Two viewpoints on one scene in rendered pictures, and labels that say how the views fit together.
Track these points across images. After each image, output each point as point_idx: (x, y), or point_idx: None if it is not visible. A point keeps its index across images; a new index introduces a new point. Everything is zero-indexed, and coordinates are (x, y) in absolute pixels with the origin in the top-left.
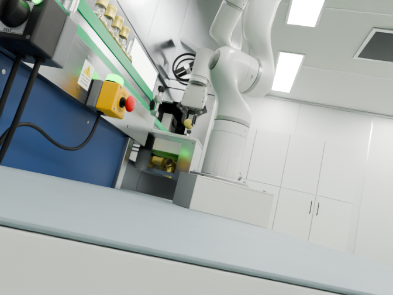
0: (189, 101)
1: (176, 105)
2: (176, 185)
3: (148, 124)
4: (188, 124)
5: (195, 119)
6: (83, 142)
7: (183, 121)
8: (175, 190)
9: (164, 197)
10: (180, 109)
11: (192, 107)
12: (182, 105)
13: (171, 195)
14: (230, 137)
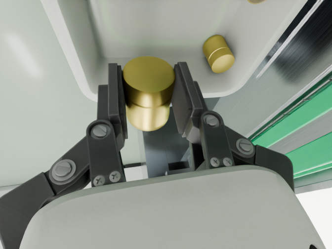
0: (221, 232)
1: (286, 159)
2: (166, 149)
3: None
4: (138, 62)
5: (101, 103)
6: None
7: (179, 67)
8: (165, 144)
9: (173, 134)
10: (243, 136)
11: (156, 179)
12: (262, 167)
13: (167, 138)
14: None
